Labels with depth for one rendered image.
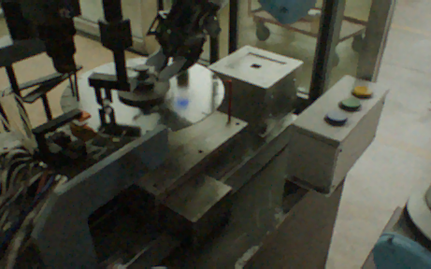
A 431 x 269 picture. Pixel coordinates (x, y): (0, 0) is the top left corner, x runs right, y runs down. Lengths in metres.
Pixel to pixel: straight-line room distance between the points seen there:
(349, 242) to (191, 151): 1.16
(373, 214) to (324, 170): 1.17
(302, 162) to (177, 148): 0.27
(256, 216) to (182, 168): 0.18
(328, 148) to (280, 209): 0.16
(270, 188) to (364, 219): 1.11
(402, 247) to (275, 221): 0.34
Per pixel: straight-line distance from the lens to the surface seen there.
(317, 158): 0.89
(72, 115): 0.78
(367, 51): 1.08
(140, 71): 0.85
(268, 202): 0.90
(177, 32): 0.73
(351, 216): 2.01
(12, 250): 0.67
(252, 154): 1.01
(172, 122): 0.77
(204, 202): 0.79
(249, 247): 0.82
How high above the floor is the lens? 1.37
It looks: 35 degrees down
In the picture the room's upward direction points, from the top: straight up
